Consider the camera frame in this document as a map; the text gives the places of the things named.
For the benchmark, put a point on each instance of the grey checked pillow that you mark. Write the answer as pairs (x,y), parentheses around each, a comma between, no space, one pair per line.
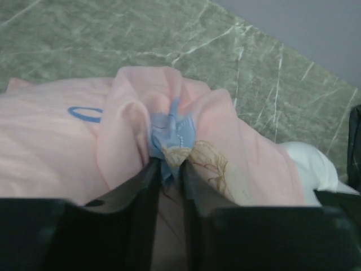
(348,203)

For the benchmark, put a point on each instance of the white pillow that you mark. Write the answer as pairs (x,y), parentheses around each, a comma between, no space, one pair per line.
(315,170)

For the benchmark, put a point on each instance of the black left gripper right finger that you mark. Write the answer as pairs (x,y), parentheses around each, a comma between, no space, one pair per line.
(223,236)

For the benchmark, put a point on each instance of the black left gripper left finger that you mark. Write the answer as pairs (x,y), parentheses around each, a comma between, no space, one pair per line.
(113,232)

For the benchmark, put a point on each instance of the pink printed pillowcase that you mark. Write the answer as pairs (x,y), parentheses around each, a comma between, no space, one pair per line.
(80,138)

